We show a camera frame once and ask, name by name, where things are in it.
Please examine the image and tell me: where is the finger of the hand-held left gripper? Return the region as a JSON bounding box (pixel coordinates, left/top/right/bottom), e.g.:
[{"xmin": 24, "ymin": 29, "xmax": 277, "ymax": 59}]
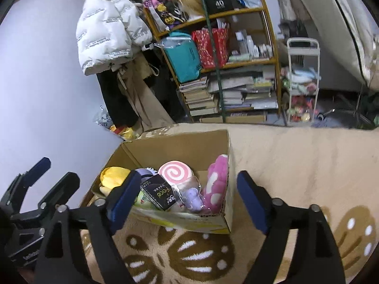
[
  {"xmin": 38, "ymin": 172, "xmax": 81, "ymax": 213},
  {"xmin": 0, "ymin": 157, "xmax": 51, "ymax": 210}
]

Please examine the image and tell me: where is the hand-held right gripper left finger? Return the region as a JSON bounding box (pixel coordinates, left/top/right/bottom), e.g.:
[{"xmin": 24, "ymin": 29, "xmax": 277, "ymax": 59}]
[{"xmin": 36, "ymin": 170, "xmax": 143, "ymax": 284}]

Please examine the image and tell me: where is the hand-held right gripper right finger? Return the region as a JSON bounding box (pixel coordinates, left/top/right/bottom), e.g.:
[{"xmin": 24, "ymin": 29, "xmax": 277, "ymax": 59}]
[{"xmin": 236, "ymin": 170, "xmax": 347, "ymax": 284}]

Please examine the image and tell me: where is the green white tissue packet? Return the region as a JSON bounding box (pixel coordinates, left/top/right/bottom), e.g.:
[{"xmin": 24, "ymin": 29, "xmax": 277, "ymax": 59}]
[{"xmin": 132, "ymin": 188, "xmax": 157, "ymax": 209}]

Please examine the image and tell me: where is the yellow plush toy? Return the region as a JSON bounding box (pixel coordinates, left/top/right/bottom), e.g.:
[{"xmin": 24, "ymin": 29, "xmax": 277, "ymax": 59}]
[{"xmin": 99, "ymin": 166, "xmax": 132, "ymax": 197}]

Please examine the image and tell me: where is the black tissue packet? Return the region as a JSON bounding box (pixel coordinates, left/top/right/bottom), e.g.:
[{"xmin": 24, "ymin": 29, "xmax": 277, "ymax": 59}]
[{"xmin": 140, "ymin": 174, "xmax": 178, "ymax": 212}]

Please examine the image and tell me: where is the pink swirl lollipop plush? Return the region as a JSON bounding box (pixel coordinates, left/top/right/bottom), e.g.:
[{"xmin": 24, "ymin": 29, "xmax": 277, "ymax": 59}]
[{"xmin": 158, "ymin": 160, "xmax": 200, "ymax": 196}]

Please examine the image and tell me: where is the purple plush toy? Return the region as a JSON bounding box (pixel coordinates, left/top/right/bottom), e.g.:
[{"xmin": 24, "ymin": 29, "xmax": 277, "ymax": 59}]
[{"xmin": 180, "ymin": 187, "xmax": 205, "ymax": 213}]

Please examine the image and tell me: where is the printed cardboard box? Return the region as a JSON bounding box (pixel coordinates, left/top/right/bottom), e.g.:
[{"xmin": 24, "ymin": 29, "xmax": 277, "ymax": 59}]
[{"xmin": 80, "ymin": 129, "xmax": 236, "ymax": 234}]

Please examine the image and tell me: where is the pink plush toy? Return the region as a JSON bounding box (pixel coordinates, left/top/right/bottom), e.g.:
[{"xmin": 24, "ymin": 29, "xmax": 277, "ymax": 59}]
[{"xmin": 203, "ymin": 154, "xmax": 229, "ymax": 213}]

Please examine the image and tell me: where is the clear plastic snack bag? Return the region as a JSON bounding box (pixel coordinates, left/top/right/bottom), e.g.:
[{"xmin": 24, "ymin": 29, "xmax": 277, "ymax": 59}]
[{"xmin": 93, "ymin": 105, "xmax": 140, "ymax": 141}]

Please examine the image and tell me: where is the black hanging garment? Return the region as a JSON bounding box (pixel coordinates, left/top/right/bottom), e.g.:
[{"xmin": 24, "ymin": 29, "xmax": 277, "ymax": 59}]
[{"xmin": 96, "ymin": 65, "xmax": 140, "ymax": 128}]

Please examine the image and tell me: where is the beige hanging coat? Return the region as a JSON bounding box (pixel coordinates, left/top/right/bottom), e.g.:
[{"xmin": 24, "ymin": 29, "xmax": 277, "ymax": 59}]
[{"xmin": 117, "ymin": 56, "xmax": 175, "ymax": 131}]

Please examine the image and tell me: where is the stack of books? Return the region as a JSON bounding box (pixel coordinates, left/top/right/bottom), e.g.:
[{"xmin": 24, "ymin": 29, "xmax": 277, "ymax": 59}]
[{"xmin": 178, "ymin": 65, "xmax": 280, "ymax": 124}]

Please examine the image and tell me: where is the green pole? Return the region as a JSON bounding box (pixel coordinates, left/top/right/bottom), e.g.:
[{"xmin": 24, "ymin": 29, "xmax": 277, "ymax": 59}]
[{"xmin": 198, "ymin": 0, "xmax": 227, "ymax": 123}]

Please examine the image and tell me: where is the teal bag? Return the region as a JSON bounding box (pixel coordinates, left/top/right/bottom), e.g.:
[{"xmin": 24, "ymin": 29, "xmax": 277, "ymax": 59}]
[{"xmin": 160, "ymin": 31, "xmax": 202, "ymax": 84}]

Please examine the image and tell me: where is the white puffer jacket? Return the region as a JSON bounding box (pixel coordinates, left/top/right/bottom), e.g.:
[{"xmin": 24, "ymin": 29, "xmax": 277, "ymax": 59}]
[{"xmin": 75, "ymin": 0, "xmax": 153, "ymax": 76}]

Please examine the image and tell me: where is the row of cosmetic bottles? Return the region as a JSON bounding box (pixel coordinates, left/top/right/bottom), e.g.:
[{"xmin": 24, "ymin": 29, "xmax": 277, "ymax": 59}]
[{"xmin": 235, "ymin": 30, "xmax": 274, "ymax": 62}]

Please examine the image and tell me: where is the red patterned gift bag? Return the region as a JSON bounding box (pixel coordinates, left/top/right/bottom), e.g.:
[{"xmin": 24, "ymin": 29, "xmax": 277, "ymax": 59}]
[{"xmin": 191, "ymin": 27, "xmax": 230, "ymax": 69}]

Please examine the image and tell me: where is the white trolley cart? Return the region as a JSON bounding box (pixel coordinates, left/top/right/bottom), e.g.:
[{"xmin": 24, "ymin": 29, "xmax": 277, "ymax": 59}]
[{"xmin": 284, "ymin": 37, "xmax": 322, "ymax": 126}]

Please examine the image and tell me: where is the yellow wooden bookshelf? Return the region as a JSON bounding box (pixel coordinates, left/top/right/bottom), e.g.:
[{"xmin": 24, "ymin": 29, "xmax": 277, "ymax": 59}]
[{"xmin": 142, "ymin": 0, "xmax": 282, "ymax": 124}]

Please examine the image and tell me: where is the black printed tote bag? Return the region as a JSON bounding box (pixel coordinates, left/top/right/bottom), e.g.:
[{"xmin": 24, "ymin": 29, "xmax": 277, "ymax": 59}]
[{"xmin": 144, "ymin": 0, "xmax": 185, "ymax": 31}]

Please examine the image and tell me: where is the white quilt with black trim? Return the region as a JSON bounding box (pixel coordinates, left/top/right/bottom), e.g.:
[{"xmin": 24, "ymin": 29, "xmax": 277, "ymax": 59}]
[{"xmin": 305, "ymin": 0, "xmax": 379, "ymax": 92}]

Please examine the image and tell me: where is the black gift bag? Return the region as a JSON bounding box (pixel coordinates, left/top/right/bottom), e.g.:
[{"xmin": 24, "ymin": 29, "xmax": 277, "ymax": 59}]
[{"xmin": 203, "ymin": 0, "xmax": 238, "ymax": 15}]

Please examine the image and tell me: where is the blonde furry plush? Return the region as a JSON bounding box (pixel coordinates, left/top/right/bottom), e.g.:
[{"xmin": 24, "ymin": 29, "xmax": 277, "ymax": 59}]
[{"xmin": 173, "ymin": 0, "xmax": 205, "ymax": 21}]

